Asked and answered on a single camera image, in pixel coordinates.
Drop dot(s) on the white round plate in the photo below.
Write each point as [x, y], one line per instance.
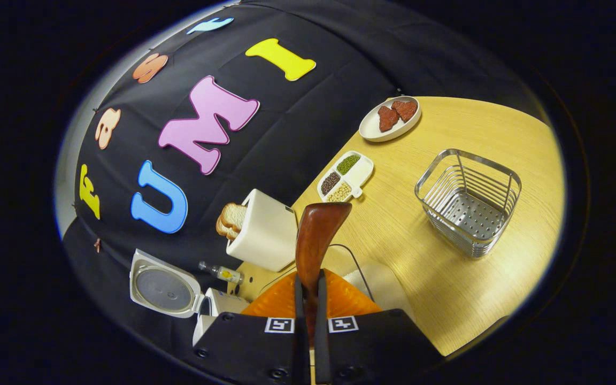
[372, 131]

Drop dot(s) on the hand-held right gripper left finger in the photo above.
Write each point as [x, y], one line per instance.
[265, 347]

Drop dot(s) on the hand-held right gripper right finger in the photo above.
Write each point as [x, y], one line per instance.
[361, 347]

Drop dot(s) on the small glass bottle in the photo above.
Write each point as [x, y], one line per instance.
[225, 274]

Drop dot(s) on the bread slice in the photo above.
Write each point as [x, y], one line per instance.
[234, 215]
[226, 230]

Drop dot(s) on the clear box of white rice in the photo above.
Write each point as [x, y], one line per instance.
[388, 289]

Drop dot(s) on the red meat slice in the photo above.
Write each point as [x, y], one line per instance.
[387, 118]
[405, 110]

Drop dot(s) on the copper clip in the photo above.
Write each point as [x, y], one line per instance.
[97, 245]

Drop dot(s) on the white toaster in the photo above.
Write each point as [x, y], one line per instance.
[265, 235]

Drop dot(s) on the black backdrop cloth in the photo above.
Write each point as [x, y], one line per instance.
[286, 117]

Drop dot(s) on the white divided bean dish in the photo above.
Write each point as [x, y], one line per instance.
[361, 174]

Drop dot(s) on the white rice cooker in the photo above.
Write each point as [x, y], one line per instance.
[163, 289]

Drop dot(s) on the brown wooden spoon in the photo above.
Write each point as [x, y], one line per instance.
[318, 230]

